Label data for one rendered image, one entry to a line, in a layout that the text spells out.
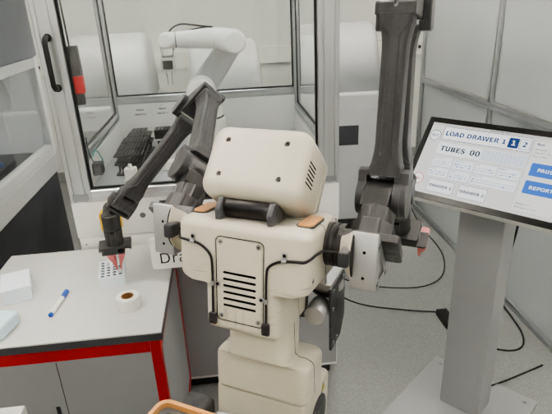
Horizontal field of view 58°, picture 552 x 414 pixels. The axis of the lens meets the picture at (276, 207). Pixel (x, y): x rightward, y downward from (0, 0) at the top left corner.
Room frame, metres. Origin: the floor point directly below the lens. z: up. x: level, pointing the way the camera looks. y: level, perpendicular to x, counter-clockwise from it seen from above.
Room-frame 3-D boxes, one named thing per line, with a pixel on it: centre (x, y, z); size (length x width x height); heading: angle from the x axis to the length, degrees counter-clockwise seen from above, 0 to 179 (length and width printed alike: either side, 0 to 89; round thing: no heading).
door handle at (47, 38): (1.73, 0.72, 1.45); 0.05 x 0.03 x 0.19; 5
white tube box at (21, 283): (1.43, 0.86, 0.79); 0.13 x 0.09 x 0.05; 25
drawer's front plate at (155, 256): (1.47, 0.27, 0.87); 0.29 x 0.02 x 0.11; 95
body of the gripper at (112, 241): (1.48, 0.53, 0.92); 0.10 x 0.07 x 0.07; 104
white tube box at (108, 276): (1.51, 0.57, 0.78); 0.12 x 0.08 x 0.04; 16
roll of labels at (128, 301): (1.32, 0.47, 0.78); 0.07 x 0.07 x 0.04
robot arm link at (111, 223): (1.49, 0.53, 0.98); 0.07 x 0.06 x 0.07; 15
